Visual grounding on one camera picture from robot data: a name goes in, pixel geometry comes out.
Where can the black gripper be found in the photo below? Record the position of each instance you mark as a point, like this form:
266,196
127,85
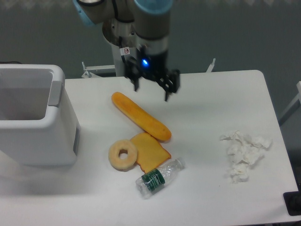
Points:
152,67

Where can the white trash can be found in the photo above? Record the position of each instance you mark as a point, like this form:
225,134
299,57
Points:
38,125

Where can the long orange bread loaf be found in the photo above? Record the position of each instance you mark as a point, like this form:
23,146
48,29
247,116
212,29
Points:
140,117

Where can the orange toast slice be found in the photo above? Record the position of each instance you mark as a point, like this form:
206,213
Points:
151,153

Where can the beige donut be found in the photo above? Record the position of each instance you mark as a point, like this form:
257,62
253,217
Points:
122,154

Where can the crushed clear plastic bottle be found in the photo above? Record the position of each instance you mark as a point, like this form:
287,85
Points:
158,177

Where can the crumpled white tissue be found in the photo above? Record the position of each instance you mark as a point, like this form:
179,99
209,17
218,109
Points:
244,152

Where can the black device at edge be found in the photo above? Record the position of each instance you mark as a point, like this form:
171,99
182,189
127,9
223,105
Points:
293,203

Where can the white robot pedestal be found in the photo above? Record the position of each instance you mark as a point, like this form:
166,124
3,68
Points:
121,36

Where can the white metal base frame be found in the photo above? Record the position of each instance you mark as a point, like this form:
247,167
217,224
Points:
98,71

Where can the white frame at right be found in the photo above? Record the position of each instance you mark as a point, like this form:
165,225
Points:
292,107

